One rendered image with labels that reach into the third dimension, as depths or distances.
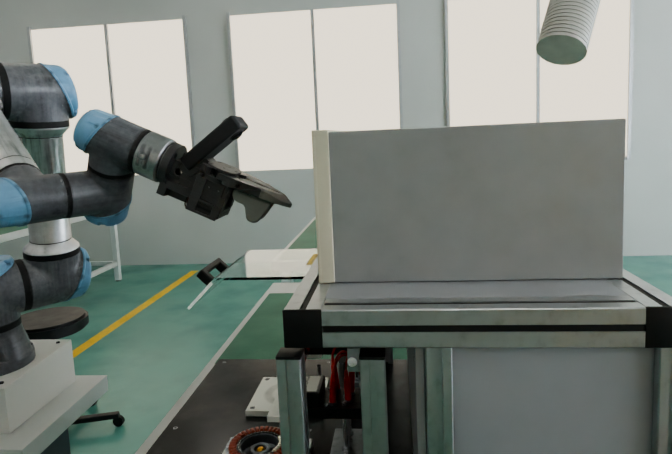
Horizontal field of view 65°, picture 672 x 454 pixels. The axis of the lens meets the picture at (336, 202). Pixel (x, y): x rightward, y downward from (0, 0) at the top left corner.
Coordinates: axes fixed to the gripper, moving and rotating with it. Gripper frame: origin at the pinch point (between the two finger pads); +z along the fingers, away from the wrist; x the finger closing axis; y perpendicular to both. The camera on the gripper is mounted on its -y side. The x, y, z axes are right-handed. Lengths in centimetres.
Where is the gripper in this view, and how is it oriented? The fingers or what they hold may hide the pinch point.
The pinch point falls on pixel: (285, 198)
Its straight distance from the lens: 86.1
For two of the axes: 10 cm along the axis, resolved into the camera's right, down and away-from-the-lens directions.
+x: -1.1, 1.2, -9.9
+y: -3.8, 9.1, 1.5
